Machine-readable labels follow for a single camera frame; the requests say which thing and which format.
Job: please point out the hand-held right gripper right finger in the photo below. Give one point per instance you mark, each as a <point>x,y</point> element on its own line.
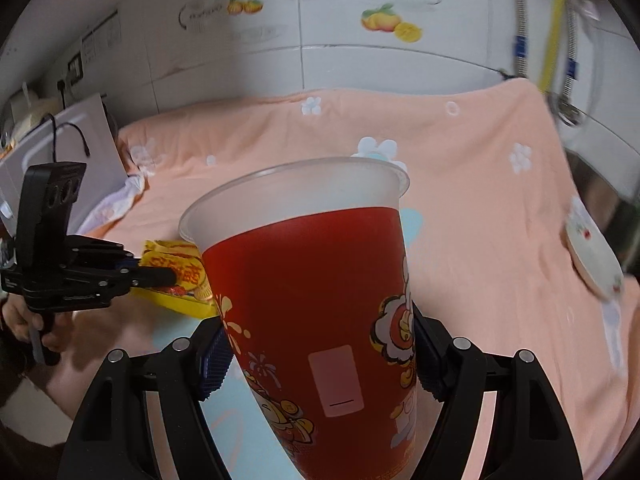
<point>427,355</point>

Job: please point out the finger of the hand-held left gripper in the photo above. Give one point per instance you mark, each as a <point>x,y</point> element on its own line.
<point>100,253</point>
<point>150,276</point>

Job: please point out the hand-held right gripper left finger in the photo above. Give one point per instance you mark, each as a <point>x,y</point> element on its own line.
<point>217,360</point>

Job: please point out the yellow snack packet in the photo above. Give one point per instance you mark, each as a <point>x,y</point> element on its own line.
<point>185,276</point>

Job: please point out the person's left hand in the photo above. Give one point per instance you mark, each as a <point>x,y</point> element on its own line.
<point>17,317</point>

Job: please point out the white plastic bag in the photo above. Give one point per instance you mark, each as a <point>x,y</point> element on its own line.
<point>117,202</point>

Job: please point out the white paper bag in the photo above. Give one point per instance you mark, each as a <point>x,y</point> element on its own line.
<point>80,130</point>

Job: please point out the cream kitchen appliance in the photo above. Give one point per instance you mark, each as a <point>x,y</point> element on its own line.
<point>25,110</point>

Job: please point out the peach flower print blanket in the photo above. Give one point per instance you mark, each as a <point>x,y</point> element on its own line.
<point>475,210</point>

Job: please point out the small ceramic dish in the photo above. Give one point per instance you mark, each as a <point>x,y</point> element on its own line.
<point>592,255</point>

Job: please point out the stainless steel pot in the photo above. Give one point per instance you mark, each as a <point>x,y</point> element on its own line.
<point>610,190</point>

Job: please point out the wall power outlet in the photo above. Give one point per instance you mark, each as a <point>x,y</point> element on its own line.
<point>75,67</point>

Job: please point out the white wall label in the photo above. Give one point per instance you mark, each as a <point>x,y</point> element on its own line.
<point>102,35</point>

